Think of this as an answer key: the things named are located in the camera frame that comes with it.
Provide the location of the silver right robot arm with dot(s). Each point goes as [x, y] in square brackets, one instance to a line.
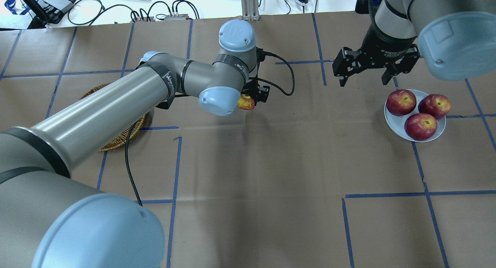
[456, 38]

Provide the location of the red apple with yellow stem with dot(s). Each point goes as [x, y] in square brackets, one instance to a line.
[401, 102]

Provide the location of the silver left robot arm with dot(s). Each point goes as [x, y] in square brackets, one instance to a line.
[50, 221]

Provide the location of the red apple on plate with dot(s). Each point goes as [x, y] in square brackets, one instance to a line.
[436, 105]

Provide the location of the woven wicker basket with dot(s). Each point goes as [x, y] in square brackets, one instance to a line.
[120, 140]

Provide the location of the grey adapter box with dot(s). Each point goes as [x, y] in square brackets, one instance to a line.
[56, 6]

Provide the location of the aluminium frame post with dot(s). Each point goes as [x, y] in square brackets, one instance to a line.
[249, 10]

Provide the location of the light blue plate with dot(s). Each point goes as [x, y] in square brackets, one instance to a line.
[397, 123]

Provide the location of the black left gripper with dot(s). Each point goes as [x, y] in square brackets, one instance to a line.
[262, 93]

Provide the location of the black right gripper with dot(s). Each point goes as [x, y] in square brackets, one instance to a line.
[383, 42]

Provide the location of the dark red apple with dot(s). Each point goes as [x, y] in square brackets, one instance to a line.
[420, 126]

